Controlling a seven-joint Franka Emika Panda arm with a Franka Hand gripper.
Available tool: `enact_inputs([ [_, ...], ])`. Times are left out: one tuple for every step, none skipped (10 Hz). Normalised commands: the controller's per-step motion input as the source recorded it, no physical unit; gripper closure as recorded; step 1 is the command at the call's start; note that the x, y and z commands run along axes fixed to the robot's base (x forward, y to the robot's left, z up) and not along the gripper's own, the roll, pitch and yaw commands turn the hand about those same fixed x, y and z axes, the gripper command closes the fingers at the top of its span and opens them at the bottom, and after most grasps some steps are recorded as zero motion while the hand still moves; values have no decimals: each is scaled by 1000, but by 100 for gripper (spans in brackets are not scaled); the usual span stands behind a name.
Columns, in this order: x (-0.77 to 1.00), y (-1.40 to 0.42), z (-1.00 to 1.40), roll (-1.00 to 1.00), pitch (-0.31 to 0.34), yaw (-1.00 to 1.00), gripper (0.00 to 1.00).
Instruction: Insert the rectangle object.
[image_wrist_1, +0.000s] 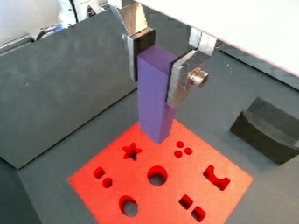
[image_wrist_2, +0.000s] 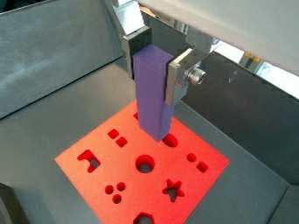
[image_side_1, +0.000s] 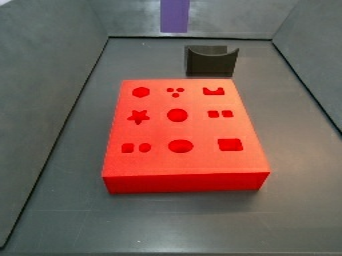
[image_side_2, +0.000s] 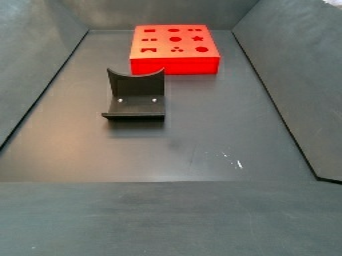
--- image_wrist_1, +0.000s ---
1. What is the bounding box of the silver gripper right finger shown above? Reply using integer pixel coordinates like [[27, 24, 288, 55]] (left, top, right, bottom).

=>
[[165, 28, 217, 109]]

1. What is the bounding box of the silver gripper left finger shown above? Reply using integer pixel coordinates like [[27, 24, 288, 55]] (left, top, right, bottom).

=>
[[109, 2, 155, 81]]

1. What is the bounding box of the purple rectangular block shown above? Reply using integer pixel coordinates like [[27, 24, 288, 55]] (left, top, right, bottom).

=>
[[137, 45, 176, 144]]

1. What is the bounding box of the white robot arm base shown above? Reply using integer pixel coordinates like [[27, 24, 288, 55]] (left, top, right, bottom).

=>
[[29, 0, 108, 41]]

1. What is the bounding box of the black curved holder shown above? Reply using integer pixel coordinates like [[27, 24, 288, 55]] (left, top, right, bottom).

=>
[[229, 97, 299, 165]]

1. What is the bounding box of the red shape sorting block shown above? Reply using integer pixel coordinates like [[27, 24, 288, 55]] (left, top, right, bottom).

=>
[[69, 122, 252, 224]]

